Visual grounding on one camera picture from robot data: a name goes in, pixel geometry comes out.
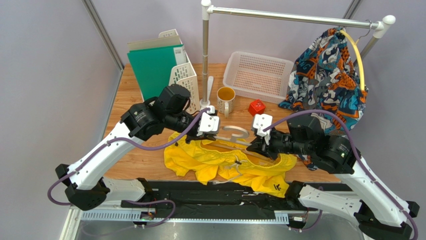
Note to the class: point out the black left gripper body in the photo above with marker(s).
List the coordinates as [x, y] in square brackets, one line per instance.
[191, 134]

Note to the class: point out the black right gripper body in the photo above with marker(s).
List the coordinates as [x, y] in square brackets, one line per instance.
[265, 144]

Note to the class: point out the beige clothes hanger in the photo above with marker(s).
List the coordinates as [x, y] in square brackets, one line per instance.
[236, 141]

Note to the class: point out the yellow shorts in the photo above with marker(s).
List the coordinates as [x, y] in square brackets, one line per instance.
[209, 159]

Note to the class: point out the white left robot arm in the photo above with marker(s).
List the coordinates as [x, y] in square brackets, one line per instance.
[152, 125]

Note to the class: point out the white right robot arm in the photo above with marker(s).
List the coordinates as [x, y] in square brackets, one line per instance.
[377, 212]

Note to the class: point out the patterned blue orange shorts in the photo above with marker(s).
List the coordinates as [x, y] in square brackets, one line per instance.
[323, 77]

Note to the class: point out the yellow clothes hanger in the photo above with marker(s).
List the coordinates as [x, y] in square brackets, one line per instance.
[357, 52]

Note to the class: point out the red cube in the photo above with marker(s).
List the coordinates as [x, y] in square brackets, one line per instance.
[256, 107]

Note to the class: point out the white perforated file holder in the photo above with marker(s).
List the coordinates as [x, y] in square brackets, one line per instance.
[184, 74]

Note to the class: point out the white mug with yellow interior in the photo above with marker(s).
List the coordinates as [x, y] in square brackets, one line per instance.
[225, 100]

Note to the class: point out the green folder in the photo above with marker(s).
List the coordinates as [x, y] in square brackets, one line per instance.
[152, 67]

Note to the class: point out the white perforated plastic basket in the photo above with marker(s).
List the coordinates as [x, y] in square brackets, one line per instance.
[257, 76]

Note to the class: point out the beige folder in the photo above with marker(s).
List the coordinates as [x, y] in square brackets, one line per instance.
[154, 43]

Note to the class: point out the white clothes rack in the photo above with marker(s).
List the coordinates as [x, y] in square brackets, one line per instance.
[272, 32]

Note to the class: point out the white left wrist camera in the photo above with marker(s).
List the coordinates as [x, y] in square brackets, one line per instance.
[209, 122]

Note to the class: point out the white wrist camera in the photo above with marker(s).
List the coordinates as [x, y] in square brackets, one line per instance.
[209, 122]
[259, 124]

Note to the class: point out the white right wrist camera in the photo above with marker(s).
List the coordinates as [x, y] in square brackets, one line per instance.
[259, 124]

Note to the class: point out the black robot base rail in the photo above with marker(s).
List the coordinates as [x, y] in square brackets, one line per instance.
[229, 201]

